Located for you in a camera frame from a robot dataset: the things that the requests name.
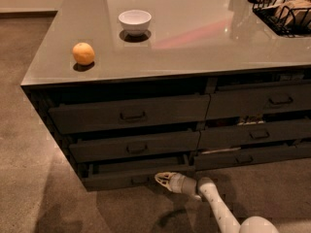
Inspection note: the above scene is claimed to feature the grey kitchen island cabinet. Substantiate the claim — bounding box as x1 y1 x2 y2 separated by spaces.
21 0 311 180

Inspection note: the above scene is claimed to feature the black wire basket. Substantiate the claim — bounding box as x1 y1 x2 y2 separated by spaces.
252 0 311 37

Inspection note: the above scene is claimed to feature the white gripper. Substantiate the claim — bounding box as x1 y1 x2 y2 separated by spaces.
155 172 201 200

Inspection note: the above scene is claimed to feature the orange fruit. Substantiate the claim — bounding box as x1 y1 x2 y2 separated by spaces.
72 43 95 65

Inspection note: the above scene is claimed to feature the white ceramic bowl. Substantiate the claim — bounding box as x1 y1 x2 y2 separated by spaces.
119 10 152 36

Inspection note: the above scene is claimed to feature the grey drawer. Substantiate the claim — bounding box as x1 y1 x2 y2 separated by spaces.
82 153 194 190
69 131 200 163
206 83 311 119
49 94 210 134
194 142 311 171
198 118 311 150

